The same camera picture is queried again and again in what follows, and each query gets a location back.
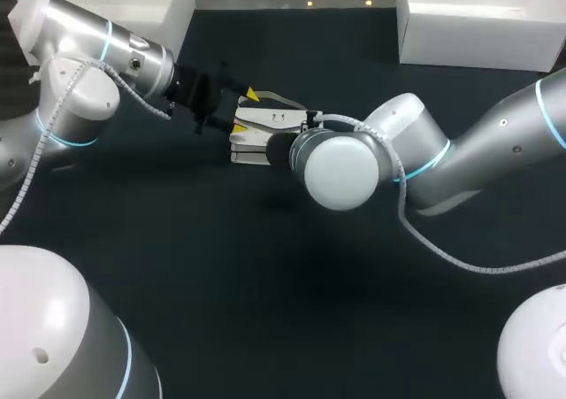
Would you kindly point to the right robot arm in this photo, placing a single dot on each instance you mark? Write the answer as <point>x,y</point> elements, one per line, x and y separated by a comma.
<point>345,169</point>

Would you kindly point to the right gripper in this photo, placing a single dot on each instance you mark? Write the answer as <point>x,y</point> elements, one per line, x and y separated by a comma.
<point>278,149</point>

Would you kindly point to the large white block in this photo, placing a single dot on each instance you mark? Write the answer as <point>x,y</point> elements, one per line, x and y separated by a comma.
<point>477,36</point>
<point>170,1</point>

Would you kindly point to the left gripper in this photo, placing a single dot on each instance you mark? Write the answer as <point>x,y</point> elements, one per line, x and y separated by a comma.
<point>199,94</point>

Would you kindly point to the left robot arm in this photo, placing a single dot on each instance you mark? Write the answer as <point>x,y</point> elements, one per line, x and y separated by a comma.
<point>75,94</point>

